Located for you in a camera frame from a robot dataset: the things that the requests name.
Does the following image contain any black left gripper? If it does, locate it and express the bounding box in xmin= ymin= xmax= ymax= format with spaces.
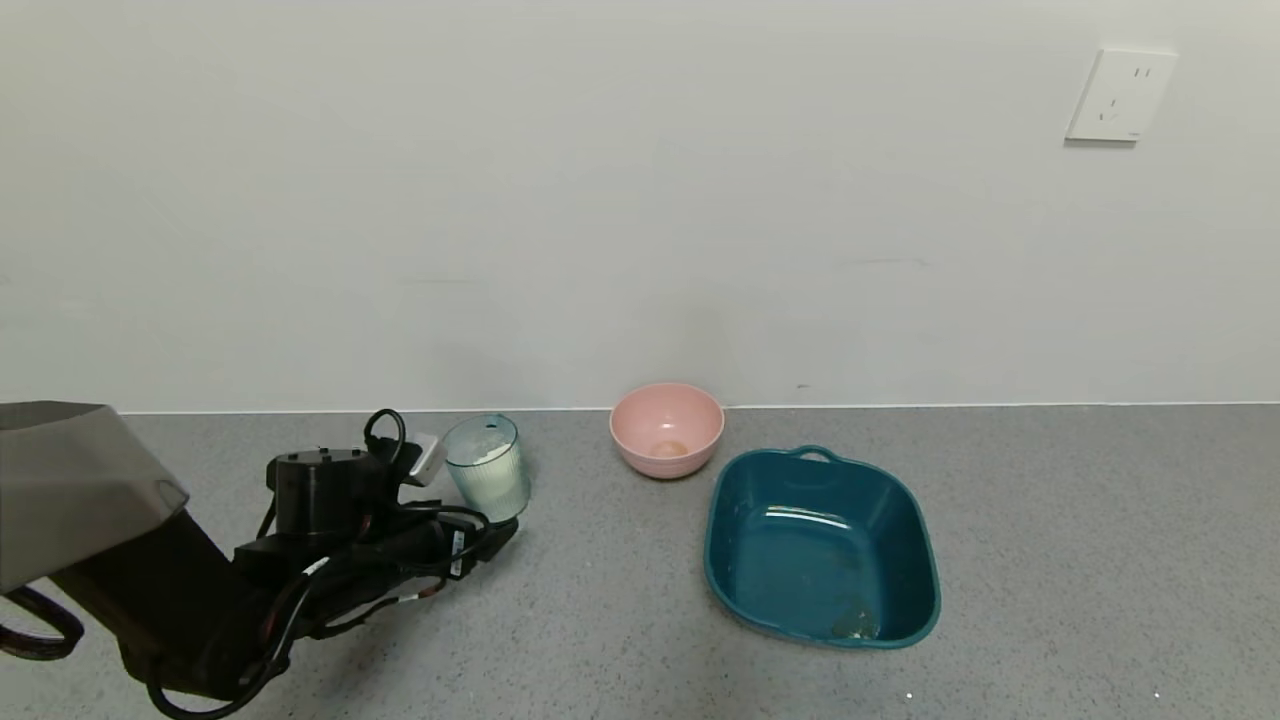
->
xmin=386 ymin=500 xmax=520 ymax=580

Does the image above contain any ribbed clear plastic cup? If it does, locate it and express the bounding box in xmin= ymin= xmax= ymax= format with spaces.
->
xmin=443 ymin=414 xmax=532 ymax=524

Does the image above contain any pink bowl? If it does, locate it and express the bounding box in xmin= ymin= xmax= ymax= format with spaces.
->
xmin=610 ymin=383 xmax=725 ymax=480

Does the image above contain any teal square plastic basin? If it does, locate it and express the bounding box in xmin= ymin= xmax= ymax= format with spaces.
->
xmin=703 ymin=445 xmax=941 ymax=650

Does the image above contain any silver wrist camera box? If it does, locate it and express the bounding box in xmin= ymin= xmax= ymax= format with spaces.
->
xmin=408 ymin=433 xmax=446 ymax=488

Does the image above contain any black cable bundle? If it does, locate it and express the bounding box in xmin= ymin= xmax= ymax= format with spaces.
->
xmin=0 ymin=408 xmax=493 ymax=720

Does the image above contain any white wall socket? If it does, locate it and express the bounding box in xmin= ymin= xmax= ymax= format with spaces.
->
xmin=1065 ymin=48 xmax=1178 ymax=143

